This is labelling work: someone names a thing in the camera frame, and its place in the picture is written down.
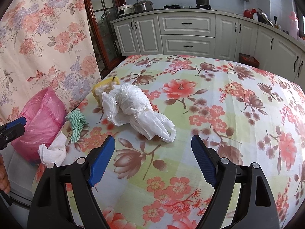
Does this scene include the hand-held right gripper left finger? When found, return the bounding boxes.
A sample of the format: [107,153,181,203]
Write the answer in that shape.
[27,135,116,229]

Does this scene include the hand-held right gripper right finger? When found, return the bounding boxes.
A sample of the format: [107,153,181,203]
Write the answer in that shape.
[191,134,280,229]

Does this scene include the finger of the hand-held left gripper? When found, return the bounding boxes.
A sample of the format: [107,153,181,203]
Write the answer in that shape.
[0,125,25,149]
[0,116,27,132]

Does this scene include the pink plastic bag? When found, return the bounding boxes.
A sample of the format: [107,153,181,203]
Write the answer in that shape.
[11,86,67,164]

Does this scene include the white cloth rag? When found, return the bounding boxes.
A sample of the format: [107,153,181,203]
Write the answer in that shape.
[38,132,67,166]

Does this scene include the white plastic bag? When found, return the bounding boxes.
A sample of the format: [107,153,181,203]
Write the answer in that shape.
[102,83,177,144]

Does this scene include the person's left hand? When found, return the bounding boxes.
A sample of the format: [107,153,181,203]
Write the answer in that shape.
[0,153,11,195]

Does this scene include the green striped cloth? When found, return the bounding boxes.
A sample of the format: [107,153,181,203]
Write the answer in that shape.
[65,108,89,144]

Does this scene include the yellow fruit peel piece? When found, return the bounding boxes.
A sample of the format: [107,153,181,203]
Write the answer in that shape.
[92,77,121,106]

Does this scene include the floral curtain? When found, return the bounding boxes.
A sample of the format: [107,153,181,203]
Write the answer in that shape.
[0,0,102,124]

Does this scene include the brown floor bin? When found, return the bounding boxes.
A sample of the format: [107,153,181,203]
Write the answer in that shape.
[239,53,260,68]

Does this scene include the red wooden glass door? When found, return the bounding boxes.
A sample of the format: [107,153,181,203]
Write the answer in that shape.
[82,0,127,73]

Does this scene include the white kitchen cabinets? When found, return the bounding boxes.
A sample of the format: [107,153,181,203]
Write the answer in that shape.
[111,11,305,84]

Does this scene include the white rice cooker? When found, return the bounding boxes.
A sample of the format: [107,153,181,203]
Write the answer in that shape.
[118,4,134,17]

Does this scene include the metal tray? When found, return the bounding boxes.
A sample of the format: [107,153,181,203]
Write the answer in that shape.
[258,8,274,25]

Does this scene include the black gas stove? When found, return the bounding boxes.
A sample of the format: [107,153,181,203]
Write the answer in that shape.
[163,4,217,11]

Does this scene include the steel pressure cooker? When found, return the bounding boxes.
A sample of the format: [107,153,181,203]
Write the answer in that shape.
[133,0,154,13]

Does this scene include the pink thermos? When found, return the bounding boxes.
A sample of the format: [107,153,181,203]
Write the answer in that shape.
[288,11,299,39]

